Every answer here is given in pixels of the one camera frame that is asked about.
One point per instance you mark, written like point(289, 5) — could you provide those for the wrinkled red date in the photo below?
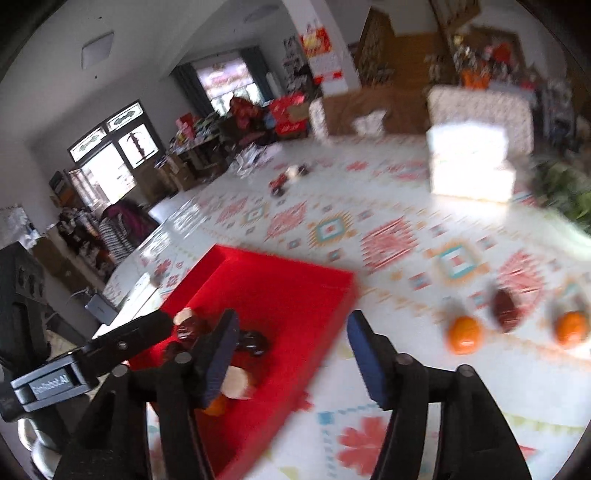
point(191, 328)

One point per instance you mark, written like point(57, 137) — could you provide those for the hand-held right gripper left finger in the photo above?
point(219, 364)

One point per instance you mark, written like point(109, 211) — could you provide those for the smooth red date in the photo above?
point(505, 309)

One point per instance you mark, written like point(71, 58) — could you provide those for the silver metal object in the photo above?
point(39, 443)

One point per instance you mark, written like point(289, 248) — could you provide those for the green spinach leaves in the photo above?
point(563, 189)

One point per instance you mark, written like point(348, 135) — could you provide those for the red toy car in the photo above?
point(279, 184)

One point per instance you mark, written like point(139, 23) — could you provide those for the grey box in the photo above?
point(99, 309)

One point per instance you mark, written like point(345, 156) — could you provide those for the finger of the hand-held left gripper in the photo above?
point(134, 333)

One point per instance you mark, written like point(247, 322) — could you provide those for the rice cake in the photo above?
point(236, 385)
point(184, 316)

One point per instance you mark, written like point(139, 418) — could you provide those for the curtained window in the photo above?
point(231, 78)

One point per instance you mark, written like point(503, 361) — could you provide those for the dark framed window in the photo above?
point(111, 157)

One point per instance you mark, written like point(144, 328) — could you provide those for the square ceiling light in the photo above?
point(97, 48)

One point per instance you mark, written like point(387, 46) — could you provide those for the small orange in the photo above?
point(216, 406)
point(570, 327)

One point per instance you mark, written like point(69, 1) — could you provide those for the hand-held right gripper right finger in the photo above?
point(369, 364)

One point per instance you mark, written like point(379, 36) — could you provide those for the brown cardboard box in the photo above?
point(369, 106)

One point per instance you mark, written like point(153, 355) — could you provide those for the patterned tablecloth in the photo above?
point(323, 221)

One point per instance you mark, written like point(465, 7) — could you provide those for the red gift box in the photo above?
point(288, 115)

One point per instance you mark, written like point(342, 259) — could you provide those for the dark plum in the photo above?
point(251, 342)

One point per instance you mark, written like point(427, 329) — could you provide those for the white toy car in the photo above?
point(295, 171)

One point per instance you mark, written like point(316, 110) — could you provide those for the white tissue box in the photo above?
point(466, 157)

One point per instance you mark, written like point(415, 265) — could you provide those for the white patterned storage box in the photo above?
point(480, 106)

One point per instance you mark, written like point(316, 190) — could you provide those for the red wall calendar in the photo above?
point(323, 55)

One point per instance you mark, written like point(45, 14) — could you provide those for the wooden cabinet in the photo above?
point(415, 46)

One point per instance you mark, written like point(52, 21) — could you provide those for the large orange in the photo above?
point(464, 334)

